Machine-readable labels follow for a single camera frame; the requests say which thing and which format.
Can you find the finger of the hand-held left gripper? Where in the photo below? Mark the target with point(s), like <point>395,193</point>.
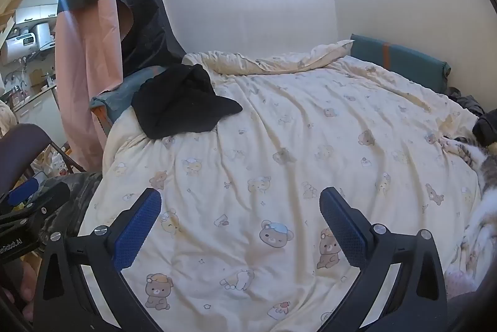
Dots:
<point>23,192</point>
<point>50,198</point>

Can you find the dark folding chair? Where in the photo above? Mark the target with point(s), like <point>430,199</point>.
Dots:
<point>23,145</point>

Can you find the pink curtain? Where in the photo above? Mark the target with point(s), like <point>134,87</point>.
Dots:
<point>85,83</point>

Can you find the white water heater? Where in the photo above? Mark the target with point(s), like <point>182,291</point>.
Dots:
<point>23,44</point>

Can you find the camouflage jacket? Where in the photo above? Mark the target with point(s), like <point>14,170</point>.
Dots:
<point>81,196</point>

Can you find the dark clothes pile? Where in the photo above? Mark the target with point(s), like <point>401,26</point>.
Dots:
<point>471,105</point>

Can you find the person's left hand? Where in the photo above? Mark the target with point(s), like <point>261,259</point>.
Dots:
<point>25,285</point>

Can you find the tabby cat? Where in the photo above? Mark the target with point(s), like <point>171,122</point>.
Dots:
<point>481,161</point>

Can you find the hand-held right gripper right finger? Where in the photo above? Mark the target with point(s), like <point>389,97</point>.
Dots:
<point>343,227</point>

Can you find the black pants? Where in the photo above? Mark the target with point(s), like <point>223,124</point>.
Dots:
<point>182,103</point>

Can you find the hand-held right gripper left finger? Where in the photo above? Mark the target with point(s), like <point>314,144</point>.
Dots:
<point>138,227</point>

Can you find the white kitchen cabinet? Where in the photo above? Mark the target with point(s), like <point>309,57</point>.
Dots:
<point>39,114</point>

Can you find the cream bear printed blanket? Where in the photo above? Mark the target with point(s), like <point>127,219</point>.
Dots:
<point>291,145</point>

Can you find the pale pink cloth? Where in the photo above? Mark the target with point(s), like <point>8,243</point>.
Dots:
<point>460,283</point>

